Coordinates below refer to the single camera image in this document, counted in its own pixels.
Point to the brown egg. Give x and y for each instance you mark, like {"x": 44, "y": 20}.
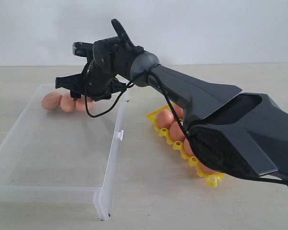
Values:
{"x": 80, "y": 104}
{"x": 165, "y": 119}
{"x": 67, "y": 103}
{"x": 51, "y": 100}
{"x": 206, "y": 169}
{"x": 178, "y": 110}

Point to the brown egg fifth row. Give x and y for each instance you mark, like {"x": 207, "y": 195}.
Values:
{"x": 176, "y": 133}

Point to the yellow plastic egg tray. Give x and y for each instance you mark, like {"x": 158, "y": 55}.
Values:
{"x": 211, "y": 180}

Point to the clear plastic tray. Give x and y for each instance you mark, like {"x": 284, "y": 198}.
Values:
{"x": 57, "y": 157}

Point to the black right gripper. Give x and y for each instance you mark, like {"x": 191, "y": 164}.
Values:
{"x": 92, "y": 83}

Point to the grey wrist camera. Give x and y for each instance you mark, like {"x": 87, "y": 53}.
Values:
{"x": 82, "y": 49}

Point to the brown egg fourth row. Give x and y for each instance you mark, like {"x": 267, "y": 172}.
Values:
{"x": 187, "y": 148}

